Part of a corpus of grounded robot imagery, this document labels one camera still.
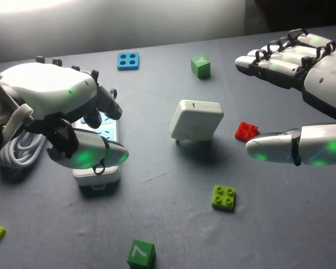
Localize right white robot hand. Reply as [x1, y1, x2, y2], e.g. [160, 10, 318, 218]
[235, 27, 336, 166]

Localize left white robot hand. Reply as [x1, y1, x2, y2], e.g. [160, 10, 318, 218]
[0, 55, 129, 176]

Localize white power strip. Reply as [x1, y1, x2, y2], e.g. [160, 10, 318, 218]
[72, 110, 122, 196]

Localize white power adapter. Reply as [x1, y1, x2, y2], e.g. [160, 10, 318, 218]
[169, 99, 225, 145]

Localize blue four-hole block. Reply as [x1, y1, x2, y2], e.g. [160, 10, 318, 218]
[116, 52, 141, 71]

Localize red building brick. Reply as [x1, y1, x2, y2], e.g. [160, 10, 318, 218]
[234, 121, 259, 141]

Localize green cube letter Y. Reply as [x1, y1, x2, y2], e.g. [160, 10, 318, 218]
[190, 54, 212, 80]

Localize green cube number 7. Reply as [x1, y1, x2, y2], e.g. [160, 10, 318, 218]
[127, 239, 156, 269]

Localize grey table cloth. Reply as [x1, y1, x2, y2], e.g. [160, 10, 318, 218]
[0, 25, 336, 269]

